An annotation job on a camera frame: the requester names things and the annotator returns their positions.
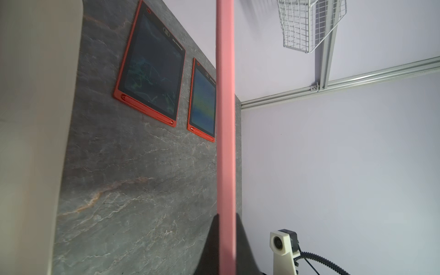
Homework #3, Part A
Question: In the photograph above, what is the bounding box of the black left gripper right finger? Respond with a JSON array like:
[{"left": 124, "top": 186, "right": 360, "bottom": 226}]
[{"left": 236, "top": 213, "right": 262, "bottom": 275}]

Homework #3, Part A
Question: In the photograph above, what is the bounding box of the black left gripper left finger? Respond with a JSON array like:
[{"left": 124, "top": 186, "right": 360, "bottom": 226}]
[{"left": 194, "top": 214, "right": 220, "bottom": 275}]

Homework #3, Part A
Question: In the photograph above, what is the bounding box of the black frame writing tablet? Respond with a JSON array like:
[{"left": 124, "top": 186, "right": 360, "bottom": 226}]
[{"left": 113, "top": 1, "right": 186, "bottom": 127}]

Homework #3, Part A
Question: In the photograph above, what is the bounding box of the large red writing tablet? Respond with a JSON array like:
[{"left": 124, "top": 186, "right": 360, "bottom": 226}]
[{"left": 187, "top": 58, "right": 217, "bottom": 143}]

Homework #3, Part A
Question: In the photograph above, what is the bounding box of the cream plastic storage tray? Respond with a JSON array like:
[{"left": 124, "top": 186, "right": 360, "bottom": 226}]
[{"left": 1, "top": 1, "right": 83, "bottom": 275}]

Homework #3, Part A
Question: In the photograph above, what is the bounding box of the white wire wall shelf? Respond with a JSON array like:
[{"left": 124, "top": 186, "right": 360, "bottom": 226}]
[{"left": 277, "top": 0, "right": 347, "bottom": 53}]

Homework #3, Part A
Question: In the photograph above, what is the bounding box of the white writing tablet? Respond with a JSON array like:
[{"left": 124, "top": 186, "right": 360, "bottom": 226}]
[{"left": 216, "top": 1, "right": 237, "bottom": 275}]

